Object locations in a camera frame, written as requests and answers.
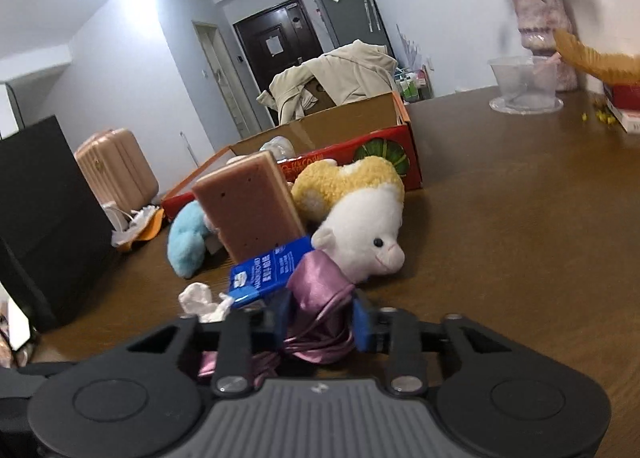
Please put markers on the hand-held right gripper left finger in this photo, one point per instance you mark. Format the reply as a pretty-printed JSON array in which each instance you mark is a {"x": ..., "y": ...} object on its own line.
[{"x": 281, "y": 325}]

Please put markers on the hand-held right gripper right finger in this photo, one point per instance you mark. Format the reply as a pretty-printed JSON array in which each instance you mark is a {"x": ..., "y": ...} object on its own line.
[{"x": 362, "y": 330}]

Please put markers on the purple satin cloth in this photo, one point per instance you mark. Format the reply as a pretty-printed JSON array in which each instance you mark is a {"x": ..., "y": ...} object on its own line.
[{"x": 320, "y": 298}]

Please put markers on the blue milk carton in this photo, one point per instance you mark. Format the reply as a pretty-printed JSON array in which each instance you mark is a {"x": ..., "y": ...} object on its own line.
[{"x": 265, "y": 273}]

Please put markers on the white tissue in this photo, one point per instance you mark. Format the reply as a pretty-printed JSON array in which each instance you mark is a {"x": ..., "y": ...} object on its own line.
[{"x": 200, "y": 300}]

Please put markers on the white sheep plush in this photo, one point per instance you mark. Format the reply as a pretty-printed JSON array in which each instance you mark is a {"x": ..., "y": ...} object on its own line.
[{"x": 360, "y": 233}]

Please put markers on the pink ice cream sandwich plush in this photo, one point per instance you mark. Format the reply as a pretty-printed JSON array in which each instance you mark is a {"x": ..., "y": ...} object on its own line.
[{"x": 245, "y": 208}]

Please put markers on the light blue plush toy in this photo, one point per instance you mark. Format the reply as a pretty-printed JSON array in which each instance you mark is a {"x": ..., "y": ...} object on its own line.
[{"x": 185, "y": 243}]

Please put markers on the red cardboard box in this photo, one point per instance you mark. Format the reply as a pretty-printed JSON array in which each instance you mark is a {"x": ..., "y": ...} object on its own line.
[{"x": 380, "y": 153}]

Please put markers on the orange bag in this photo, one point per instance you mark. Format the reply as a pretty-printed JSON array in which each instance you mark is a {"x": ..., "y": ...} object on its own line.
[{"x": 152, "y": 228}]

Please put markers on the white plastic bag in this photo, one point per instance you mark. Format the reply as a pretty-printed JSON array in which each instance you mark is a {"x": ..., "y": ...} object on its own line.
[{"x": 125, "y": 233}]

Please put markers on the pink suitcase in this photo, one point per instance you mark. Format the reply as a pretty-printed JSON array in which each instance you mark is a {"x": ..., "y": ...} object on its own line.
[{"x": 117, "y": 168}]

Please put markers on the brown cardboard box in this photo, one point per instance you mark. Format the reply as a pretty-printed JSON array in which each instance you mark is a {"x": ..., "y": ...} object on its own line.
[{"x": 320, "y": 96}]

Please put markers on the shelf with bottles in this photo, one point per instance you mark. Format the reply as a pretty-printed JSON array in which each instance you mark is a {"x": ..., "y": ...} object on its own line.
[{"x": 412, "y": 86}]

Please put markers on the white interior door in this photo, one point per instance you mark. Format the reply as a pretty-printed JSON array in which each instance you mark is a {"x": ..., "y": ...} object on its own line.
[{"x": 225, "y": 78}]

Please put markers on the beige coat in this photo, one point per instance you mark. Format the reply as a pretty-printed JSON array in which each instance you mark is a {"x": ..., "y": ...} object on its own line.
[{"x": 345, "y": 73}]

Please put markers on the dark entrance door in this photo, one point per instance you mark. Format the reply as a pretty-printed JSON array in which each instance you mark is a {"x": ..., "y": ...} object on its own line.
[{"x": 280, "y": 43}]

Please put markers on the clear plastic bowl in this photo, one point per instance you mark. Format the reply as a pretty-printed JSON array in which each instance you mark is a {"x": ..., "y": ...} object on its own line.
[{"x": 522, "y": 83}]

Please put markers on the grey refrigerator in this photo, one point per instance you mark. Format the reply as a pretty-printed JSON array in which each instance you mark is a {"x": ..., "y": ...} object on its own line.
[{"x": 350, "y": 13}]

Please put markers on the scattered yellow bits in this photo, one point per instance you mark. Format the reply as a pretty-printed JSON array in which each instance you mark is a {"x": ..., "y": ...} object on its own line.
[{"x": 602, "y": 117}]

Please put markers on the white umbrella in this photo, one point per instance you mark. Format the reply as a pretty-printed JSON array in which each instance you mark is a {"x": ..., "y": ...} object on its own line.
[{"x": 369, "y": 3}]

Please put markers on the pink spoon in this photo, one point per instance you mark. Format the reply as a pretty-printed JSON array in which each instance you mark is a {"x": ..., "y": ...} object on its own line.
[{"x": 549, "y": 61}]

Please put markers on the red and white box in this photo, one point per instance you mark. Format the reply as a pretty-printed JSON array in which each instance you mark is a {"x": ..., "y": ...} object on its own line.
[{"x": 625, "y": 103}]

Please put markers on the pink glass vase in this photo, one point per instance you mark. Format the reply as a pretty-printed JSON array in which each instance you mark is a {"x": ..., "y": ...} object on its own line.
[{"x": 542, "y": 18}]

